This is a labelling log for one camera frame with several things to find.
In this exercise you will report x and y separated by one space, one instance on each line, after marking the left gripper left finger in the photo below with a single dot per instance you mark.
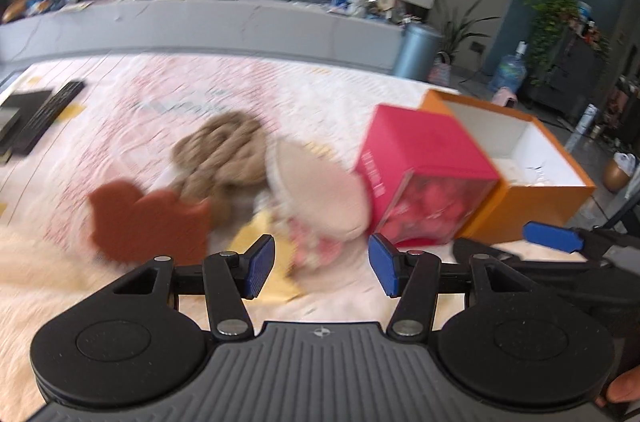
230 278

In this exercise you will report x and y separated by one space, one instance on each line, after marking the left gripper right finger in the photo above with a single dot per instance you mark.
412 277

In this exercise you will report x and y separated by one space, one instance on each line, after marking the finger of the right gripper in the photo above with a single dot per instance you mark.
605 292
592 243

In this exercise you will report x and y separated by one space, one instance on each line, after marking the beige pouch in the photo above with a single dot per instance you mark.
318 191

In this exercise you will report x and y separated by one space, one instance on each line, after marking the pink white crochet toy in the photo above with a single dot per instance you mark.
308 247

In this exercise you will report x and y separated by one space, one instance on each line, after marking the person right hand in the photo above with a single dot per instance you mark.
625 388

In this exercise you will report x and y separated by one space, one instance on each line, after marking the orange cardboard box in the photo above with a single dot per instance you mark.
539 181

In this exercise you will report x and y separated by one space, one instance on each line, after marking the red box with balls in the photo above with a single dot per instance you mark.
425 175

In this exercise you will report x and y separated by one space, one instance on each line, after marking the pink space heater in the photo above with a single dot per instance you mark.
505 98

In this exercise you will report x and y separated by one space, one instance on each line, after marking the lace patterned tablecloth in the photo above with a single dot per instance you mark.
133 110

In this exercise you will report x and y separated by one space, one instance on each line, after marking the water jug with pump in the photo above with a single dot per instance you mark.
511 71

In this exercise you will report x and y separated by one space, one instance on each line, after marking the dark cabinet with plants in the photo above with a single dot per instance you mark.
566 56

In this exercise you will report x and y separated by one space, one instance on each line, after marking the small woven handbag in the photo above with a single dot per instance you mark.
441 70

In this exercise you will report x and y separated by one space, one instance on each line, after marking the blue metal trash bin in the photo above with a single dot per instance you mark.
419 46

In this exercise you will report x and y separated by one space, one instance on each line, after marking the black remote control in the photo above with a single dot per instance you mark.
44 117

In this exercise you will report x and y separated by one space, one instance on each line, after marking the potted long-leaf plant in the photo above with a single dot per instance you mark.
456 26

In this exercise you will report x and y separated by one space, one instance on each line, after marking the marble tv console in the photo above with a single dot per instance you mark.
260 28

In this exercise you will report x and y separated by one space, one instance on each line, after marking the black notebook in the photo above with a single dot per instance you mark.
16 111

